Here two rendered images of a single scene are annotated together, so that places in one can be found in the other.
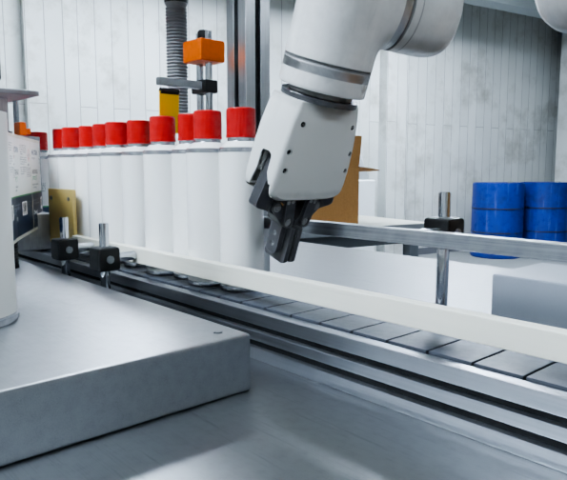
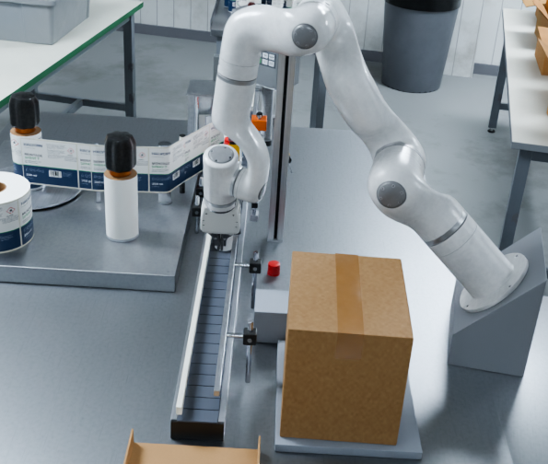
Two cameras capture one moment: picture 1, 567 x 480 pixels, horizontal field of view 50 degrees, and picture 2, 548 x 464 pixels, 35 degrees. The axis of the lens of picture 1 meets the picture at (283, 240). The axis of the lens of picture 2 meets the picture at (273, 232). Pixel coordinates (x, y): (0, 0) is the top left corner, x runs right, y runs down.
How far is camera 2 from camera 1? 1.94 m
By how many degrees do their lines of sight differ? 45
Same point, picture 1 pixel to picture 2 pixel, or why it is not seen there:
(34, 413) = (105, 278)
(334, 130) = (222, 216)
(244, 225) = not seen: hidden behind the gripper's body
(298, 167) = (209, 225)
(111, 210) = not seen: hidden behind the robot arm
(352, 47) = (213, 198)
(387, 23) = (225, 193)
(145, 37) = not seen: outside the picture
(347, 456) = (157, 321)
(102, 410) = (122, 283)
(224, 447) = (140, 305)
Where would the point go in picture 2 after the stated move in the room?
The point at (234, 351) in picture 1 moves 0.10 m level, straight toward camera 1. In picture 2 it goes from (168, 280) to (140, 295)
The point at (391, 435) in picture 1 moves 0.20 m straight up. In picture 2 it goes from (175, 322) to (176, 252)
